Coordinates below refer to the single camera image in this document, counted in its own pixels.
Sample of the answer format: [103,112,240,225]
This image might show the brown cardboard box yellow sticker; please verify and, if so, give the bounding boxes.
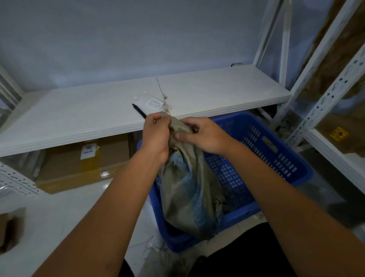
[316,101,365,158]

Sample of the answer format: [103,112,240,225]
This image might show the grey blue fabric scarf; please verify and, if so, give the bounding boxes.
[155,112,229,241]

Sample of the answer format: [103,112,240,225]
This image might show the clear plastic bag white label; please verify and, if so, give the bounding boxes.
[133,93,173,115]

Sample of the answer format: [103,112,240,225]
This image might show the white paper label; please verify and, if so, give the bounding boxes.
[80,143,100,160]

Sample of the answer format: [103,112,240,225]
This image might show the yellow warning sticker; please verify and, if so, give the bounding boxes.
[330,127,350,142]

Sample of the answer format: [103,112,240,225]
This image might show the black pen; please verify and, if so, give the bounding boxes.
[131,103,148,119]

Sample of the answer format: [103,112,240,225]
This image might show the large cardboard box yellow tape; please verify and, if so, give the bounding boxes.
[35,134,135,195]

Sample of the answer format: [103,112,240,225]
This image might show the person's right forearm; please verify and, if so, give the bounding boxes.
[224,138,365,277]

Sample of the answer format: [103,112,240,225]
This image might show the blue plastic basket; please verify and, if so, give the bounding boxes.
[137,111,314,253]

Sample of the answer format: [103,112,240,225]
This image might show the person's left forearm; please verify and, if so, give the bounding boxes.
[31,148,169,277]

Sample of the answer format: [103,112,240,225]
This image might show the person's right hand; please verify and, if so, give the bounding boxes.
[174,117,238,156]

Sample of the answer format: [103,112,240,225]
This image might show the small open cardboard box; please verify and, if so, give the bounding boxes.
[0,207,27,254]

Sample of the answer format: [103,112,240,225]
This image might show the person's left hand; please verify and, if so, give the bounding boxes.
[141,112,172,165]

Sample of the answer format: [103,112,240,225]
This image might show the white perforated metal rack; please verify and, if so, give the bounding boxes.
[269,0,365,195]

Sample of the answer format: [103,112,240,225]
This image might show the white metal shelving rack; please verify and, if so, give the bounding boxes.
[0,0,294,197]

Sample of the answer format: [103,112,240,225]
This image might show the person's black trousers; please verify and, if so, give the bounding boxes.
[118,222,298,277]

